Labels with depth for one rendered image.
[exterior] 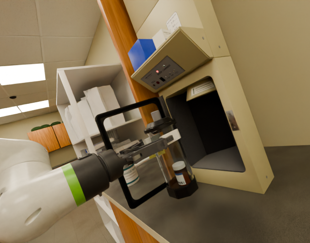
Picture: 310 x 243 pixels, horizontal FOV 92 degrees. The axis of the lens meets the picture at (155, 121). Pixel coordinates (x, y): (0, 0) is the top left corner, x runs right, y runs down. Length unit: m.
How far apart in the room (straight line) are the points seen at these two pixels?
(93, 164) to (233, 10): 0.95
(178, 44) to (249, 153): 0.41
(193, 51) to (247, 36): 0.50
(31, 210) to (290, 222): 0.56
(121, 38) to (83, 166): 0.66
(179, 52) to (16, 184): 0.50
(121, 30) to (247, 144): 0.75
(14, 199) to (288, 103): 0.99
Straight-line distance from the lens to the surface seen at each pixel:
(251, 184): 0.64
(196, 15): 0.60
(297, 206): 0.60
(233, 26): 1.01
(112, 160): 0.37
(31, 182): 0.36
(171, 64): 0.57
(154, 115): 0.47
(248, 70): 0.97
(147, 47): 0.65
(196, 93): 0.62
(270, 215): 0.57
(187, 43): 0.50
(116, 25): 0.89
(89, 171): 0.35
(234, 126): 0.56
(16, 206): 0.35
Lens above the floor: 1.30
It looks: 2 degrees down
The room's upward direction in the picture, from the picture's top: 21 degrees counter-clockwise
